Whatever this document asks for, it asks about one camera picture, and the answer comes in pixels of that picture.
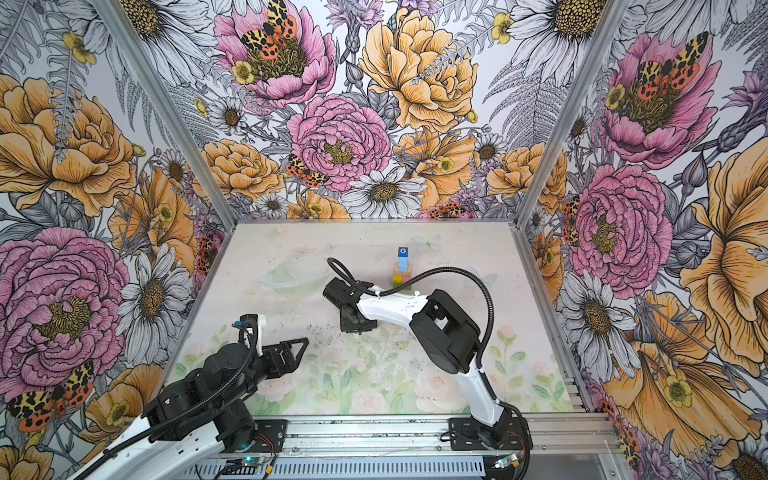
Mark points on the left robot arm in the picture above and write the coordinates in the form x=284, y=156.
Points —
x=202, y=415

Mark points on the aluminium corner post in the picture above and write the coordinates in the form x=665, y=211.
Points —
x=599, y=48
x=117, y=22

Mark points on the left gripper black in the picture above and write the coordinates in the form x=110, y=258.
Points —
x=290, y=364

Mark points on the left aluminium corner post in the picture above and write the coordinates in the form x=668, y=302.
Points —
x=117, y=22

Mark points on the aluminium front rail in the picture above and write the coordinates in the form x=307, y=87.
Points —
x=391, y=435

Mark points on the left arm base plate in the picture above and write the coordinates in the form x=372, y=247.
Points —
x=265, y=436

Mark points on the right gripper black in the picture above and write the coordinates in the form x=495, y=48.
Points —
x=371, y=325

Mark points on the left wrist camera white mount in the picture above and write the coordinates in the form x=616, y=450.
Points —
x=250, y=329

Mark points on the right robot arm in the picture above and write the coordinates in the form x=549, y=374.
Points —
x=447, y=334

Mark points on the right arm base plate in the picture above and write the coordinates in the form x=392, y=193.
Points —
x=509, y=433

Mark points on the light blue cube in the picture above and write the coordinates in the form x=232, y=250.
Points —
x=403, y=264

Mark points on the white vented cable duct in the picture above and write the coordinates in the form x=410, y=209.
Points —
x=380, y=467

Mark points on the right aluminium corner post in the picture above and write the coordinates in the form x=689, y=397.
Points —
x=599, y=48

